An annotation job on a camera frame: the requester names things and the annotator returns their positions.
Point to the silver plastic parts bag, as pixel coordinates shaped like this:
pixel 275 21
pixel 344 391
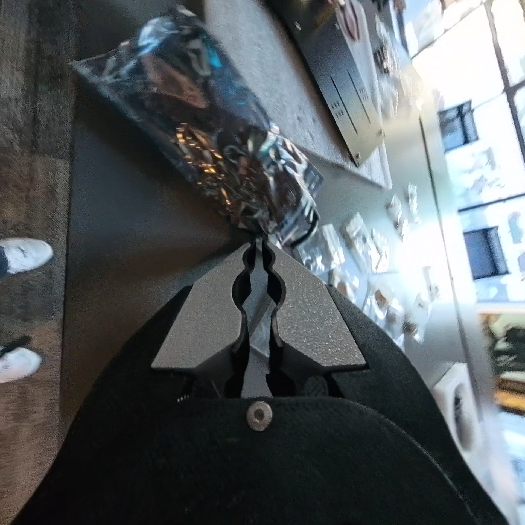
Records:
pixel 205 123

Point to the scattered small clear parts bags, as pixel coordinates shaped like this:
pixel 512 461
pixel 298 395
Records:
pixel 369 254

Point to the white boxy object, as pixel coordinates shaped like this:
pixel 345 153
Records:
pixel 459 410

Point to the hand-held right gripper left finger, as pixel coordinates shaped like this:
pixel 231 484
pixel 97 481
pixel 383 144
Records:
pixel 197 328

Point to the white foam sheet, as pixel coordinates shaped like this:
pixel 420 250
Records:
pixel 279 107

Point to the large office windows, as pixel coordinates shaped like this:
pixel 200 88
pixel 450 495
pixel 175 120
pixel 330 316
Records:
pixel 484 164

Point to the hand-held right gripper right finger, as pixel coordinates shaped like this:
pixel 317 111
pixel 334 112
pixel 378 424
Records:
pixel 320 328

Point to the black metal base plate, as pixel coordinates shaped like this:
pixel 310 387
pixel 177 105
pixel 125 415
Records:
pixel 336 74

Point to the white shoe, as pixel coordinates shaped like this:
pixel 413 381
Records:
pixel 25 256
pixel 16 365

